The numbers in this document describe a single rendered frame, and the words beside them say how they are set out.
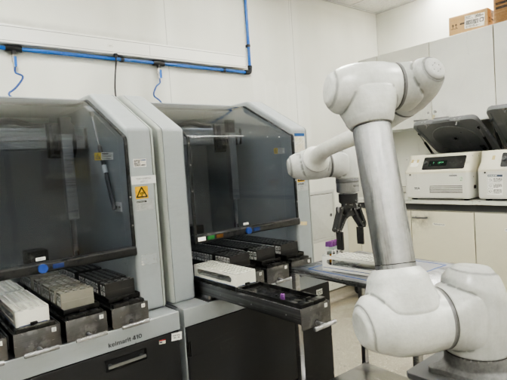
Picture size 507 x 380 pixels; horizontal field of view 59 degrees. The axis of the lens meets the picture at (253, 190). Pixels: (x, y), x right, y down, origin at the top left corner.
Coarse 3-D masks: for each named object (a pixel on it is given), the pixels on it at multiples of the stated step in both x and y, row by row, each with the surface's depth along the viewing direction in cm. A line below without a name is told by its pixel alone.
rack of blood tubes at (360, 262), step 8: (328, 256) 182; (336, 256) 180; (344, 256) 179; (352, 256) 178; (360, 256) 177; (368, 256) 177; (328, 264) 183; (336, 264) 184; (344, 264) 182; (352, 264) 181; (360, 264) 183; (368, 264) 169; (344, 272) 178; (352, 272) 174; (368, 272) 169
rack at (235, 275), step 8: (200, 264) 191; (208, 264) 191; (216, 264) 189; (224, 264) 189; (200, 272) 192; (208, 272) 191; (216, 272) 179; (224, 272) 174; (232, 272) 173; (240, 272) 171; (248, 272) 173; (216, 280) 179; (224, 280) 175; (232, 280) 171; (240, 280) 170; (248, 280) 173
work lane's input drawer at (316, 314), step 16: (208, 288) 181; (224, 288) 173; (240, 288) 167; (256, 288) 171; (272, 288) 169; (288, 288) 162; (240, 304) 165; (256, 304) 158; (272, 304) 151; (288, 304) 147; (304, 304) 143; (320, 304) 147; (288, 320) 146; (304, 320) 142; (320, 320) 147
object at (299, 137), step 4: (296, 136) 224; (300, 136) 226; (304, 136) 228; (296, 140) 224; (300, 140) 226; (304, 140) 228; (296, 144) 224; (300, 144) 226; (304, 144) 228; (296, 148) 224; (300, 148) 226; (304, 148) 228; (300, 180) 226; (304, 180) 228; (300, 184) 226; (304, 184) 228; (300, 188) 226; (304, 188) 228; (300, 224) 226; (304, 224) 228
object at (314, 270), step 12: (360, 252) 216; (312, 264) 197; (420, 264) 184; (432, 264) 182; (444, 264) 181; (312, 276) 182; (324, 276) 176; (336, 276) 174; (348, 276) 172; (360, 276) 171; (432, 276) 164; (360, 288) 217; (300, 336) 192; (300, 348) 192; (300, 360) 192; (420, 360) 147; (300, 372) 193; (348, 372) 209; (360, 372) 209; (372, 372) 208; (384, 372) 207
